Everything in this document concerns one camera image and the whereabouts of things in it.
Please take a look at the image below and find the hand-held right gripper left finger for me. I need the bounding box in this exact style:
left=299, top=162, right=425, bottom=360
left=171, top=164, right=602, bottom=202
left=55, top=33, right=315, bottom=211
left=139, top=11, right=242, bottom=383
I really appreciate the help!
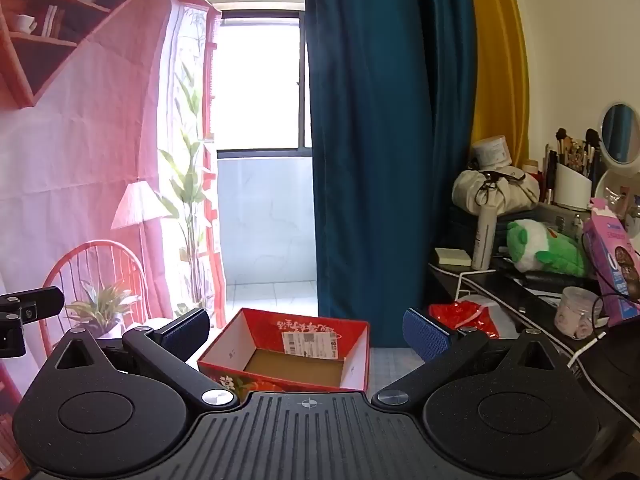
left=45, top=307, right=240, bottom=407

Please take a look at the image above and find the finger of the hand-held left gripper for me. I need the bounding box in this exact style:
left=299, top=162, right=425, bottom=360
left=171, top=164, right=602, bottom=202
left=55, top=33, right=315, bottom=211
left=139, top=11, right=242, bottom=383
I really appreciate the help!
left=0, top=286, right=65, bottom=359

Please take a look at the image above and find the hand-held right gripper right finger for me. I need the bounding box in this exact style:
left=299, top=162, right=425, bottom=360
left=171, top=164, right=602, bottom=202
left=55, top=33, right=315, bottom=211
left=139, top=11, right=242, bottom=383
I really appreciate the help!
left=371, top=307, right=573, bottom=407

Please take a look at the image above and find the red strawberry print box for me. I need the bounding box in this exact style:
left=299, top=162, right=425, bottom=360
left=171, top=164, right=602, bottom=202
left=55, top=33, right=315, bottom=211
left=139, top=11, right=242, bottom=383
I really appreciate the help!
left=196, top=307, right=371, bottom=402

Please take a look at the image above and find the red plastic bag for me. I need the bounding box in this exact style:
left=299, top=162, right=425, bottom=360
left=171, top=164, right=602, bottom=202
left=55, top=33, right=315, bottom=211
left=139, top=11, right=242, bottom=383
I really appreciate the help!
left=429, top=301, right=502, bottom=342

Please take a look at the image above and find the yellow sticky note pad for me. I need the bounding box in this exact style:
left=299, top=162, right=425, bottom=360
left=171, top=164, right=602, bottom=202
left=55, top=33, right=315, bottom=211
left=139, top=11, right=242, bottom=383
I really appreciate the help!
left=433, top=246, right=474, bottom=268

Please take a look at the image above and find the white spray bottle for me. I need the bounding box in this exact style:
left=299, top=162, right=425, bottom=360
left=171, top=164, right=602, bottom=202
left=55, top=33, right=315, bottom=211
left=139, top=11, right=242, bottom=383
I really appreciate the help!
left=471, top=206, right=499, bottom=272

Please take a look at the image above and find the green plush toy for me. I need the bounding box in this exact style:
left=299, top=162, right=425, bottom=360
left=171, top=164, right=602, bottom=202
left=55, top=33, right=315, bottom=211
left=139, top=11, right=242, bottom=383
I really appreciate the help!
left=505, top=218, right=589, bottom=278

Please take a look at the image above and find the clear jar of cotton pads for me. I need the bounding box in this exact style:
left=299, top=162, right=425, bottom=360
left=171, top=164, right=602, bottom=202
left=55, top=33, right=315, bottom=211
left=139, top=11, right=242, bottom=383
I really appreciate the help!
left=553, top=285, right=604, bottom=339

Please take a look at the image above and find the pink printed backdrop cloth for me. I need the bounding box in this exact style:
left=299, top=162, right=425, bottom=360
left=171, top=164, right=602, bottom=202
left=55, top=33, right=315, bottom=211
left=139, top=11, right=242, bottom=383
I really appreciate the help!
left=0, top=0, right=228, bottom=480

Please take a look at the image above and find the teal curtain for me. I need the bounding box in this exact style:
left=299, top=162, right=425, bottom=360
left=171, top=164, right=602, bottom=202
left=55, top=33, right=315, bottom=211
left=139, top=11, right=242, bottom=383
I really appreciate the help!
left=302, top=0, right=482, bottom=350

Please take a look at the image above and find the white round tub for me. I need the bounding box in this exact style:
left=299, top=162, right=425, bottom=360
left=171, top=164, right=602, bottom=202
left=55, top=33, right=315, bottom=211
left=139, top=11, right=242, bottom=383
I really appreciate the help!
left=471, top=135, right=513, bottom=170

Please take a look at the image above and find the pink carton box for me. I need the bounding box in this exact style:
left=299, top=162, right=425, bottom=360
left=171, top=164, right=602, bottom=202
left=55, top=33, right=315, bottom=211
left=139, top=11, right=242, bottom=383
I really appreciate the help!
left=581, top=198, right=640, bottom=329

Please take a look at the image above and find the white makeup brush holder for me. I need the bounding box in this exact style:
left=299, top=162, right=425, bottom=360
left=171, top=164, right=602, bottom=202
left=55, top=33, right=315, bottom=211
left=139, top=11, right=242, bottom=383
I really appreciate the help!
left=544, top=127, right=602, bottom=212

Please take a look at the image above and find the round white vanity mirror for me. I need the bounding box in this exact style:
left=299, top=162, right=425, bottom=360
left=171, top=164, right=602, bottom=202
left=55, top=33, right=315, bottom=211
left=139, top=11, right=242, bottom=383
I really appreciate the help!
left=591, top=102, right=640, bottom=241

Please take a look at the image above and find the yellow curtain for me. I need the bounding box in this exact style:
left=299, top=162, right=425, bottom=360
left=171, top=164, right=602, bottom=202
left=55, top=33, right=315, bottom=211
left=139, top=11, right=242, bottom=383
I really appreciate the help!
left=465, top=0, right=532, bottom=172

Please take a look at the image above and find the white cable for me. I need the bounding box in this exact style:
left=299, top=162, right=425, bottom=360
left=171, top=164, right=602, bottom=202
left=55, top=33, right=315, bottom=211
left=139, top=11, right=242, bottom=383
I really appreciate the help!
left=456, top=266, right=640, bottom=413

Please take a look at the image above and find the beige drawstring bag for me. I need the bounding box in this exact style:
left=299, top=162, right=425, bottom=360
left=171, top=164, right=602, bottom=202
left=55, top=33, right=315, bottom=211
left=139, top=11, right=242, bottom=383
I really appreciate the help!
left=451, top=166, right=542, bottom=217

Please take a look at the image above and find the dark window frame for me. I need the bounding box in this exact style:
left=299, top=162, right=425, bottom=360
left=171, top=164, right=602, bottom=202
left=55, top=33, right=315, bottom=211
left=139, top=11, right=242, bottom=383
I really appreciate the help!
left=210, top=7, right=314, bottom=162

